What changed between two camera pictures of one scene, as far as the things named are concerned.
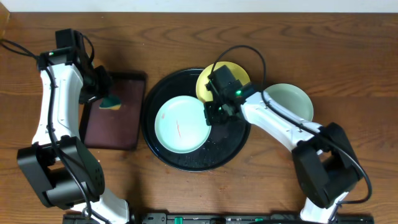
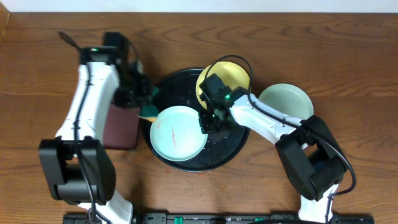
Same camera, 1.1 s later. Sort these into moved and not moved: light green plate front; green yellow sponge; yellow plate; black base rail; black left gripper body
Moved: black left gripper body; light green plate front; green yellow sponge
Not moved: yellow plate; black base rail
